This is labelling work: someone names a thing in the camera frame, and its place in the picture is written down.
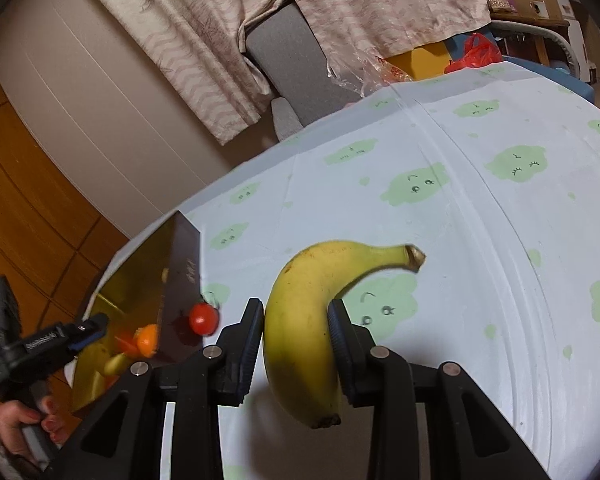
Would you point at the clear plastic bag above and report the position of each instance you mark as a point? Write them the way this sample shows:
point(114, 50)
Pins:
point(360, 72)

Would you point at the straight yellow banana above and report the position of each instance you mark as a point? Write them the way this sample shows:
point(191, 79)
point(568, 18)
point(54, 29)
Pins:
point(114, 364)

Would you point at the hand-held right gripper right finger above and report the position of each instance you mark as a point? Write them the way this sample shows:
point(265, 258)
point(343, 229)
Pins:
point(339, 350)

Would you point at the small orange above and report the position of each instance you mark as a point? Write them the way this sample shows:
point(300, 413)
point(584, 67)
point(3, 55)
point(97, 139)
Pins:
point(147, 339)

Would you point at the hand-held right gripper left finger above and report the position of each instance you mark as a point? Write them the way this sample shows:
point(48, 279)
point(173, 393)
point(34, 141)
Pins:
point(252, 350)

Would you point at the grey armchair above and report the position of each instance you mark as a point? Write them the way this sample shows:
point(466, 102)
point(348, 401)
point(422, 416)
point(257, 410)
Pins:
point(290, 50)

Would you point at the yellow box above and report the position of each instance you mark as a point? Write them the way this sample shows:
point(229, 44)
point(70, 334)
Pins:
point(425, 62)

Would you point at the cherry tomato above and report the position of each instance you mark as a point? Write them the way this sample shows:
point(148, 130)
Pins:
point(203, 318)

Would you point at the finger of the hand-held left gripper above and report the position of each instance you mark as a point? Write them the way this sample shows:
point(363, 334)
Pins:
point(90, 334)

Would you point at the red plastic bag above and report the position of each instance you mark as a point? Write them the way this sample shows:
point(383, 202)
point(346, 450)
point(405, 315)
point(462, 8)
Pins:
point(472, 55)

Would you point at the gold tin box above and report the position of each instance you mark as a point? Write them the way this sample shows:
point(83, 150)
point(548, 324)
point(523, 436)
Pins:
point(135, 280)

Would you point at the wooden side table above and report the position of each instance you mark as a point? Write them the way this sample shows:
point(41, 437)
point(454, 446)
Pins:
point(535, 7)

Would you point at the pink patterned curtain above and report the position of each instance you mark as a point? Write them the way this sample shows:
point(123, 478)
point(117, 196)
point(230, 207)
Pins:
point(180, 35)
point(380, 0)

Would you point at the person's left hand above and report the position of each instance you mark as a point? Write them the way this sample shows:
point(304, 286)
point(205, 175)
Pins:
point(12, 425)

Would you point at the curved yellow banana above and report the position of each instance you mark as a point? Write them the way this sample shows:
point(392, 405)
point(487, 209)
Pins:
point(295, 320)

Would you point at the patterned tissue box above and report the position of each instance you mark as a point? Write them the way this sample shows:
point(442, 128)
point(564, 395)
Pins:
point(501, 2)

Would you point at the white cloud-print tablecloth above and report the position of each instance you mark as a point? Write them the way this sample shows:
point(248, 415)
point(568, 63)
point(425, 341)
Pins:
point(455, 240)

